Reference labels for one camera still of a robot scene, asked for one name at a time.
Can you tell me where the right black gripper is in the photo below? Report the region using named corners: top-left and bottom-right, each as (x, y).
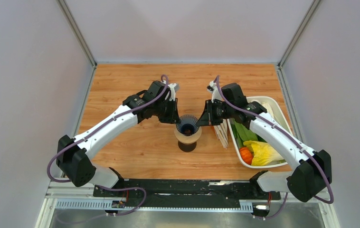
top-left (196, 100), bottom-right (233, 128)

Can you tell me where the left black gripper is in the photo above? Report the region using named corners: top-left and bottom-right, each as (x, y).
top-left (154, 98), bottom-right (182, 126)

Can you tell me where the dark blue coffee dripper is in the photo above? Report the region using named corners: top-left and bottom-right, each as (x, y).
top-left (176, 114), bottom-right (199, 136)

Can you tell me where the wooden ring dripper holder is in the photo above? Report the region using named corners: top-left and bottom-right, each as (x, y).
top-left (174, 127), bottom-right (202, 144)

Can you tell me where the glass carafe red lid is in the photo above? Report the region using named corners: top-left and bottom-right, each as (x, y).
top-left (178, 141), bottom-right (197, 152)

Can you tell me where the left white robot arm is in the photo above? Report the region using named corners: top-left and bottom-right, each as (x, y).
top-left (53, 80), bottom-right (180, 197)

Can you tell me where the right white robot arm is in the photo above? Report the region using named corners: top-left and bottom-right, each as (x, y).
top-left (197, 80), bottom-right (334, 204)

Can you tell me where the stack of paper filters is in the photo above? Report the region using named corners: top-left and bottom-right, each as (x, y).
top-left (212, 120), bottom-right (228, 149)

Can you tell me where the green leaf vegetable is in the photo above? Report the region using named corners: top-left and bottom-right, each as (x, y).
top-left (234, 122), bottom-right (258, 142)

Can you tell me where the orange tomato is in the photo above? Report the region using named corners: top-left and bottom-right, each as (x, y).
top-left (239, 147), bottom-right (254, 165)

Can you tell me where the green bok choy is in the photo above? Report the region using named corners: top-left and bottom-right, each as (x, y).
top-left (257, 102), bottom-right (275, 143)

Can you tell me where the yellow napa cabbage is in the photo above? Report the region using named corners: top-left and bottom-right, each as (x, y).
top-left (243, 141), bottom-right (285, 166)

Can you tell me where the white plastic tray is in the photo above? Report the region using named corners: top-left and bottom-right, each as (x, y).
top-left (226, 96), bottom-right (293, 169)

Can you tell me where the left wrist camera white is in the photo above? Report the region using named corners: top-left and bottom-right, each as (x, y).
top-left (166, 83), bottom-right (180, 101)

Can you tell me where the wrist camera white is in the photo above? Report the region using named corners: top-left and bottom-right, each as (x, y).
top-left (207, 81), bottom-right (223, 102)
top-left (166, 83), bottom-right (180, 101)

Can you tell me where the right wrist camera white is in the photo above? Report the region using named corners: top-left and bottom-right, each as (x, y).
top-left (207, 81), bottom-right (223, 102)

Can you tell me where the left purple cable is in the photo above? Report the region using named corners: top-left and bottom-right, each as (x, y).
top-left (47, 74), bottom-right (170, 218)

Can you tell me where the purple cable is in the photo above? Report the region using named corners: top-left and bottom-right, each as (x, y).
top-left (47, 74), bottom-right (170, 218)
top-left (214, 75), bottom-right (335, 221)

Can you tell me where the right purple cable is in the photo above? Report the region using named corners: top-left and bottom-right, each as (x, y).
top-left (214, 75), bottom-right (335, 221)

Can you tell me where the aluminium frame post right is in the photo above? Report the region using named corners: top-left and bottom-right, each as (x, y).
top-left (278, 0), bottom-right (322, 68)

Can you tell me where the aluminium frame post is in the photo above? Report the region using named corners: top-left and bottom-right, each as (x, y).
top-left (56, 0), bottom-right (97, 69)
top-left (278, 0), bottom-right (322, 68)

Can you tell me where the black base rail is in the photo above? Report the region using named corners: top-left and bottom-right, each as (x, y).
top-left (93, 179), bottom-right (281, 216)

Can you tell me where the aluminium frame post left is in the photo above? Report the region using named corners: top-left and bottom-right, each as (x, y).
top-left (56, 0), bottom-right (97, 69)

